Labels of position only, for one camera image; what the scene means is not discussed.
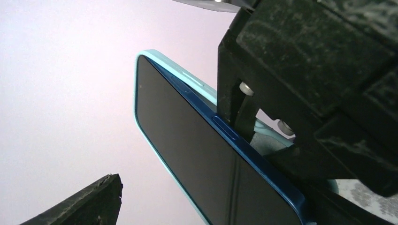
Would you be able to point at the light blue phone case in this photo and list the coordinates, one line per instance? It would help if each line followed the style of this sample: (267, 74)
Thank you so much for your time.
(186, 74)

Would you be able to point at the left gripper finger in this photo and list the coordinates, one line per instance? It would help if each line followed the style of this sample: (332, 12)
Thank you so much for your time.
(97, 204)

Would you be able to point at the light blue cased phone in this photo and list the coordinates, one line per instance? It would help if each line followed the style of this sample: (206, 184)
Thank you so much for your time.
(202, 149)

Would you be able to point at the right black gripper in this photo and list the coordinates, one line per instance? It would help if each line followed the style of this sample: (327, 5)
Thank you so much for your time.
(329, 70)

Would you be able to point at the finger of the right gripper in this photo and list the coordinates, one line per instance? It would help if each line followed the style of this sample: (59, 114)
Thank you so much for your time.
(326, 202)

